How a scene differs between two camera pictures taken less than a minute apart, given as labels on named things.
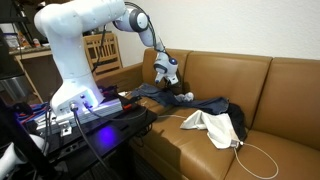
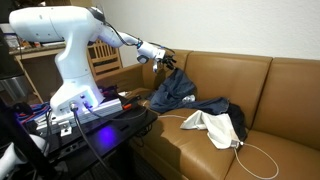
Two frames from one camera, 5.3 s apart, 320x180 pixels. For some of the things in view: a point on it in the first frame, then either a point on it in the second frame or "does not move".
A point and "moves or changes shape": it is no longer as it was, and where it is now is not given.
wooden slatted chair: (102, 52) does not move
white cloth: (217, 125) does not move
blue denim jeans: (217, 106) moves or changes shape
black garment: (238, 120) does not move
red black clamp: (128, 106) does not move
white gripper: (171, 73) -> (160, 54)
